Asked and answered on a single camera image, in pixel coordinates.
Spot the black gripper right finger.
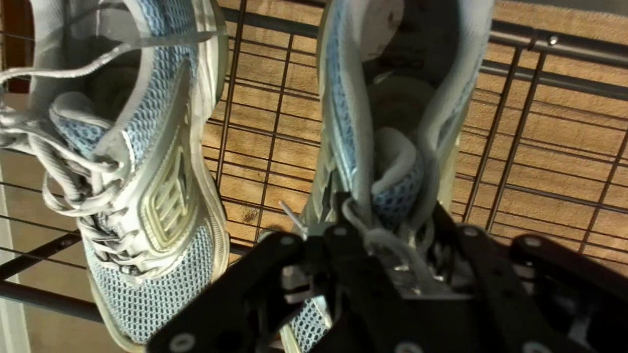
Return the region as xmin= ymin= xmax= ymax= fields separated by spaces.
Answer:
xmin=430 ymin=206 xmax=628 ymax=353

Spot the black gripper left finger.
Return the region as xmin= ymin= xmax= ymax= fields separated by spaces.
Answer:
xmin=145 ymin=221 xmax=420 ymax=353

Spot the blue white running shoe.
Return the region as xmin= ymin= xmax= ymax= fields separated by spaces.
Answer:
xmin=281 ymin=0 xmax=497 ymax=353
xmin=0 ymin=0 xmax=232 ymax=349

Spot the black metal shoe rack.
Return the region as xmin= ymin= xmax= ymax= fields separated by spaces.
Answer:
xmin=0 ymin=0 xmax=628 ymax=321

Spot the brown wooden table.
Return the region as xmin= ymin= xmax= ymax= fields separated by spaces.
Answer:
xmin=0 ymin=0 xmax=37 ymax=94

